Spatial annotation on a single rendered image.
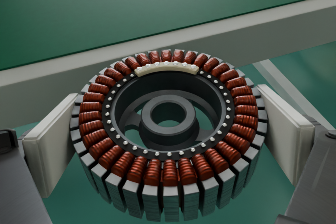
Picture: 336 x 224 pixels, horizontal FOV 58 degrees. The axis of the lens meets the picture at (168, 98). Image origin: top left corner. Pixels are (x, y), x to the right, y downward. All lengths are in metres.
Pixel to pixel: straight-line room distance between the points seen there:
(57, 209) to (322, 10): 0.92
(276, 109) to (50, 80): 0.18
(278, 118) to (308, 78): 1.30
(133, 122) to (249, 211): 0.84
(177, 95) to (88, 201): 0.86
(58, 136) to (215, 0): 0.23
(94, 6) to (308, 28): 0.23
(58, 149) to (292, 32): 0.26
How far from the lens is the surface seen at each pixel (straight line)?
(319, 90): 1.42
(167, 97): 0.19
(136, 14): 0.32
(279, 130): 0.16
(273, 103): 0.17
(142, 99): 0.21
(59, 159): 0.16
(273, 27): 0.32
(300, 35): 0.35
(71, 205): 1.06
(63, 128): 0.17
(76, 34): 0.30
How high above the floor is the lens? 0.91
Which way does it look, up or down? 46 degrees down
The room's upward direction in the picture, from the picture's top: 3 degrees counter-clockwise
